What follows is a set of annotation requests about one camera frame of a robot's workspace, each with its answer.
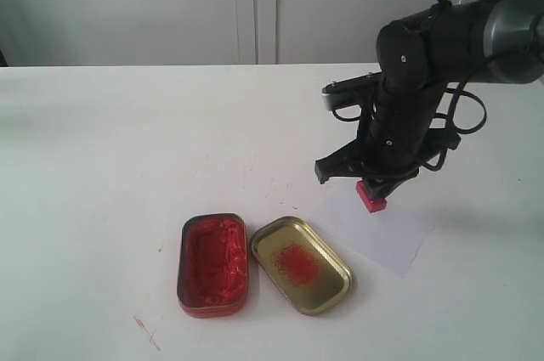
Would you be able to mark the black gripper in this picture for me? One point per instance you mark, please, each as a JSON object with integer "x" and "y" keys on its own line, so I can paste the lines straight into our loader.
{"x": 394, "y": 140}

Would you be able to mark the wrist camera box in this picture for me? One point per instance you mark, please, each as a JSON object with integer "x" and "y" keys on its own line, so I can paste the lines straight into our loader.
{"x": 343, "y": 94}

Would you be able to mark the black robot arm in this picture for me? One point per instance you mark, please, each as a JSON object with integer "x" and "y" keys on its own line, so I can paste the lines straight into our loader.
{"x": 426, "y": 60}

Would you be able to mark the white paper sheet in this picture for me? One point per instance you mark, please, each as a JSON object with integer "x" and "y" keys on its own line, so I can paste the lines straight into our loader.
{"x": 391, "y": 237}

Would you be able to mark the red ink tin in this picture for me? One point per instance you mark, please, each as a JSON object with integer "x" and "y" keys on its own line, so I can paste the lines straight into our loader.
{"x": 213, "y": 266}

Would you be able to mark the gold tin lid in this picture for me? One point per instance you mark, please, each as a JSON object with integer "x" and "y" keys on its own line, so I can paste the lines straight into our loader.
{"x": 305, "y": 269}

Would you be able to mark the white cabinet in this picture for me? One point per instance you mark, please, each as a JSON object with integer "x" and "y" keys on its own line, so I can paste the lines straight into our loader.
{"x": 195, "y": 32}

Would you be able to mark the red stamp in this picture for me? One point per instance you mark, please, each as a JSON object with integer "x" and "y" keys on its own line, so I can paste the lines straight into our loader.
{"x": 372, "y": 205}

